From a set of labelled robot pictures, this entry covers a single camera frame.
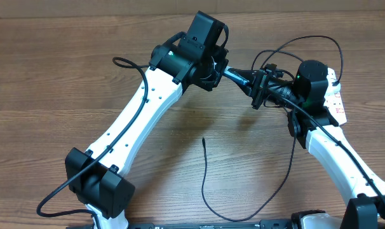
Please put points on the Samsung Galaxy smartphone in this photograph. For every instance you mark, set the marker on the Samsung Galaxy smartphone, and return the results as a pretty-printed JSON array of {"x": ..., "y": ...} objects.
[{"x": 231, "y": 74}]

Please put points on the white power strip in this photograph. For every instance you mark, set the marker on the white power strip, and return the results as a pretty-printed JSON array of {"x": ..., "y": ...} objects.
[{"x": 334, "y": 103}]

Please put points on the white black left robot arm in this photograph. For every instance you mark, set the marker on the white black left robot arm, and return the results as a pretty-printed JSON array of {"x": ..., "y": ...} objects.
[{"x": 98, "y": 173}]

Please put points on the white USB charger adapter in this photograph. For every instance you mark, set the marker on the white USB charger adapter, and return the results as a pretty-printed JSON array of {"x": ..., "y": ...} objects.
[{"x": 333, "y": 86}]

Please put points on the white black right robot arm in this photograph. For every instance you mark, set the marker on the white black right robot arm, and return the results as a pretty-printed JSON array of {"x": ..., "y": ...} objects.
[{"x": 316, "y": 115}]

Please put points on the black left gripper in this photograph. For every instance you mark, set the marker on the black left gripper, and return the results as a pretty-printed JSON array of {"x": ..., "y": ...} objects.
[{"x": 208, "y": 83}]

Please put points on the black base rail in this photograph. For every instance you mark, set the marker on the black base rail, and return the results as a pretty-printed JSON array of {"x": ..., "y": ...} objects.
[{"x": 262, "y": 224}]

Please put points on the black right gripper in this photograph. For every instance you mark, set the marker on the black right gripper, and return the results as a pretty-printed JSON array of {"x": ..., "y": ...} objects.
[{"x": 263, "y": 76}]

